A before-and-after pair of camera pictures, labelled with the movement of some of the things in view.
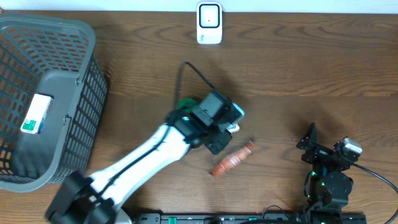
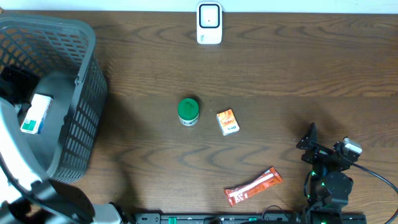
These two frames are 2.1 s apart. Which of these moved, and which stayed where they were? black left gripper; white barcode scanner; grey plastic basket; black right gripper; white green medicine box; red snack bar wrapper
Moved: black left gripper; red snack bar wrapper
Stayed: grey plastic basket; black right gripper; white green medicine box; white barcode scanner
